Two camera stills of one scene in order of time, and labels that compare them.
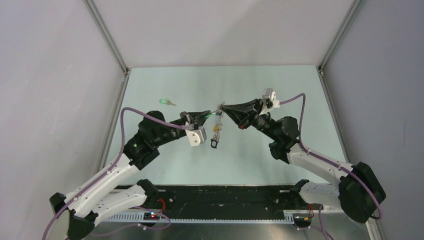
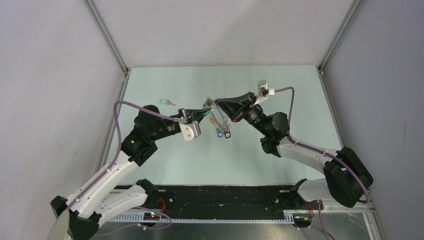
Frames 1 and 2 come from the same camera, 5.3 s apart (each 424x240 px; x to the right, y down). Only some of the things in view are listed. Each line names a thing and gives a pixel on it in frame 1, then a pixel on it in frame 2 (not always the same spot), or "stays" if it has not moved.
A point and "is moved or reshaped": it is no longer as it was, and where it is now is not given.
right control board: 302,219 stays
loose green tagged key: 166,101 stays
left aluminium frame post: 110,39 stays
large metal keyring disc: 218,127 is moved or reshaped
